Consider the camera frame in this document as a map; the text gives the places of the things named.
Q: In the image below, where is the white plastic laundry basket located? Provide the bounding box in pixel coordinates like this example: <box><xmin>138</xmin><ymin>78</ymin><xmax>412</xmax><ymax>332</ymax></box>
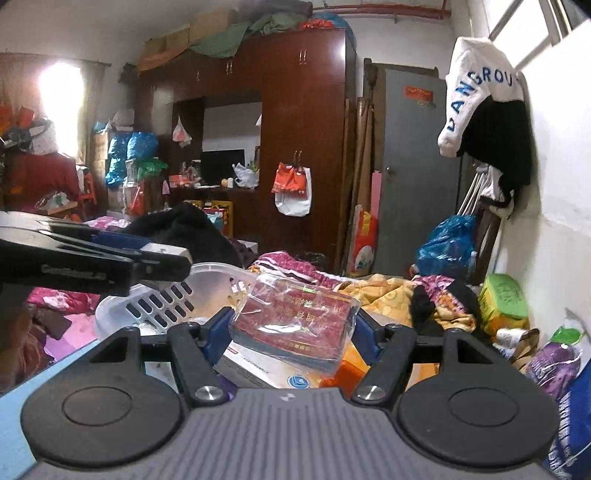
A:
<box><xmin>94</xmin><ymin>262</ymin><xmax>256</xmax><ymax>339</ymax></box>

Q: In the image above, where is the orange white medicine box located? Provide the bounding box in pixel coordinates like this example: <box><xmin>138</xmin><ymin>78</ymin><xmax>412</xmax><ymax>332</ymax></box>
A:
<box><xmin>214</xmin><ymin>342</ymin><xmax>322</xmax><ymax>389</ymax></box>

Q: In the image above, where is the orange medicine bottle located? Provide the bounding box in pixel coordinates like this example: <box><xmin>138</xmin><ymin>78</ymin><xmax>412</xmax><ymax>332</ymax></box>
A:
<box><xmin>318</xmin><ymin>343</ymin><xmax>440</xmax><ymax>398</ymax></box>

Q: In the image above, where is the red book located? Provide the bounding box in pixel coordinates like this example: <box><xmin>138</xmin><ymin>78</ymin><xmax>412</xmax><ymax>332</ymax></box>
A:
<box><xmin>229</xmin><ymin>274</ymin><xmax>361</xmax><ymax>376</ymax></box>

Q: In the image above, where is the black clothing pile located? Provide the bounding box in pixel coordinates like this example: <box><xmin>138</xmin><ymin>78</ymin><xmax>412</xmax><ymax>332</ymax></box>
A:
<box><xmin>121</xmin><ymin>202</ymin><xmax>242</xmax><ymax>268</ymax></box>

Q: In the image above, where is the pink floral bedsheet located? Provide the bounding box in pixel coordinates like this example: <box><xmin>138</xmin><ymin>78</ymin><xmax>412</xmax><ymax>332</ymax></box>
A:
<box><xmin>27</xmin><ymin>216</ymin><xmax>344</xmax><ymax>316</ymax></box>

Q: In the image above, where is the red cloth covered furniture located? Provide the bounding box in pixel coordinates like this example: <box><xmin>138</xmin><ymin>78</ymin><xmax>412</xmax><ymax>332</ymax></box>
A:
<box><xmin>3</xmin><ymin>153</ymin><xmax>80</xmax><ymax>212</ymax></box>

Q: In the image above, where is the blue plastic bags stack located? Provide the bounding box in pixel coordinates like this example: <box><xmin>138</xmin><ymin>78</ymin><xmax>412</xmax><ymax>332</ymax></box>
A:
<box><xmin>105</xmin><ymin>131</ymin><xmax>168</xmax><ymax>189</ymax></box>

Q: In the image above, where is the purple white package bag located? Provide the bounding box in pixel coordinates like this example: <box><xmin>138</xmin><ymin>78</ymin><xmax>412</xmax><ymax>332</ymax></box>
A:
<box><xmin>526</xmin><ymin>319</ymin><xmax>590</xmax><ymax>479</ymax></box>

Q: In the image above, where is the green yellow box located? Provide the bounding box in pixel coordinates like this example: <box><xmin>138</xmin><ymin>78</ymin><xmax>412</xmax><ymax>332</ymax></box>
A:
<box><xmin>478</xmin><ymin>273</ymin><xmax>530</xmax><ymax>336</ymax></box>

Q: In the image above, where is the black television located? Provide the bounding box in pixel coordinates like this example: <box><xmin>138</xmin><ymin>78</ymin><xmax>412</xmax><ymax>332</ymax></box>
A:
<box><xmin>200</xmin><ymin>149</ymin><xmax>245</xmax><ymax>185</ymax></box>

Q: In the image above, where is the yellow patterned blanket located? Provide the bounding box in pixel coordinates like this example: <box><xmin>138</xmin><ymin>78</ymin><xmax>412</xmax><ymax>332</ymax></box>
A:
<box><xmin>335</xmin><ymin>274</ymin><xmax>481</xmax><ymax>333</ymax></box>

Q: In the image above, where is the window curtain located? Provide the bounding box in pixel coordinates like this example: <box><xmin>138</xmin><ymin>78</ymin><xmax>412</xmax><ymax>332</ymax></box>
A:
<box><xmin>1</xmin><ymin>52</ymin><xmax>109</xmax><ymax>163</ymax></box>

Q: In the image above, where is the blue plastic bag right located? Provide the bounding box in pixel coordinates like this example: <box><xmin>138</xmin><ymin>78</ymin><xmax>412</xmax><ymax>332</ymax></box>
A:
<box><xmin>415</xmin><ymin>215</ymin><xmax>477</xmax><ymax>280</ymax></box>

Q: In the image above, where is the orange white hanging bag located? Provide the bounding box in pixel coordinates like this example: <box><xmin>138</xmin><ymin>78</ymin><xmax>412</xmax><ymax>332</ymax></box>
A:
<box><xmin>271</xmin><ymin>150</ymin><xmax>312</xmax><ymax>218</ymax></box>

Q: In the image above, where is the green cloth on wardrobe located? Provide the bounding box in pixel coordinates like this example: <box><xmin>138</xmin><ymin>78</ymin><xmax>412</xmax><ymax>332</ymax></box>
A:
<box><xmin>188</xmin><ymin>12</ymin><xmax>308</xmax><ymax>59</ymax></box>

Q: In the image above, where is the grey door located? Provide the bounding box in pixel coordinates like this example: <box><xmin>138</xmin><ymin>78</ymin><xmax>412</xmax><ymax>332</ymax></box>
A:
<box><xmin>374</xmin><ymin>69</ymin><xmax>461</xmax><ymax>276</ymax></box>

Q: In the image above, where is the dark red wooden wardrobe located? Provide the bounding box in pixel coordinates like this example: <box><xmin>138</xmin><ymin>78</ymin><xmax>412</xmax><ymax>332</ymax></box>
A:
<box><xmin>135</xmin><ymin>29</ymin><xmax>356</xmax><ymax>271</ymax></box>

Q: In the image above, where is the white black hanging garment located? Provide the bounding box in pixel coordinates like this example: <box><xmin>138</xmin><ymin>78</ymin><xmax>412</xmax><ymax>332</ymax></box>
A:
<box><xmin>438</xmin><ymin>36</ymin><xmax>533</xmax><ymax>209</ymax></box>

